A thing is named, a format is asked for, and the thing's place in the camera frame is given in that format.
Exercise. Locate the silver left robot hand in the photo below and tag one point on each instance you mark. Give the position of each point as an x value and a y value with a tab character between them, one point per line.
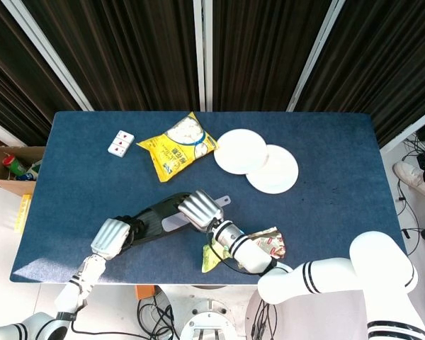
110	239

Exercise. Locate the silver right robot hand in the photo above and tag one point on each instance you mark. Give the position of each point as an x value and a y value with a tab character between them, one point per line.
200	209

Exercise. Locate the black rubber slipper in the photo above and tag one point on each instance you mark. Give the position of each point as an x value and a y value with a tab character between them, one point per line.
154	219

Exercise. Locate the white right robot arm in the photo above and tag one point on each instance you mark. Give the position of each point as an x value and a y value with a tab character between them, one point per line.
304	280

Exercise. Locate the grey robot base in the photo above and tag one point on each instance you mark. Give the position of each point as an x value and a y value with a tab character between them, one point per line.
207	315

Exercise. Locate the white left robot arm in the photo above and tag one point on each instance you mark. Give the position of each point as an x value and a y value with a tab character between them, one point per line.
81	280

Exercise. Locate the crumpled green snack bag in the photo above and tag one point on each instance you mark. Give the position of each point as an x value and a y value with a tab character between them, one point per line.
209	260

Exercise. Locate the yellow marshmallow bag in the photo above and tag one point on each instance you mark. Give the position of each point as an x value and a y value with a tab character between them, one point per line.
173	156

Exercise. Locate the orange box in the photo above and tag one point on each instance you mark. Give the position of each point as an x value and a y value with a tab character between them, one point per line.
145	292

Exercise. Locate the white round plate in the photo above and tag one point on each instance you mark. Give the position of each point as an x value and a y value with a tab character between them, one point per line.
278	173
241	151

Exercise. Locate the gold red-print snack bag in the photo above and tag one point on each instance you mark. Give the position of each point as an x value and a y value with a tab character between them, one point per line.
272	242

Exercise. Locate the yellow flat box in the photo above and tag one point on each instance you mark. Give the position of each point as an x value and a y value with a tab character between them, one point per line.
23	212

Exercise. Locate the playing card deck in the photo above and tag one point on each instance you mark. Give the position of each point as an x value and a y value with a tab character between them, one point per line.
120	142

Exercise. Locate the white blue carton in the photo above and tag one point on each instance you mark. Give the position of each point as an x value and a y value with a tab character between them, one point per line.
32	171

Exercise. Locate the green can with red lid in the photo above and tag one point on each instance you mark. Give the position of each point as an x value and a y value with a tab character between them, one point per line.
16	164

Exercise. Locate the blue fabric table cover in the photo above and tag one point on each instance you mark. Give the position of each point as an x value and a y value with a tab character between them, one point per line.
322	148

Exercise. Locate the dark pleated curtain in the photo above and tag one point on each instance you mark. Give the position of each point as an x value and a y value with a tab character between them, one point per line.
138	53

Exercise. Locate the white sneaker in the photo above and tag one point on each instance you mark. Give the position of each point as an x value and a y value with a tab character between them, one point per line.
412	177

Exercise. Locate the white frame post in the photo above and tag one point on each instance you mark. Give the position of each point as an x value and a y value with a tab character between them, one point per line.
315	56
202	53
49	56

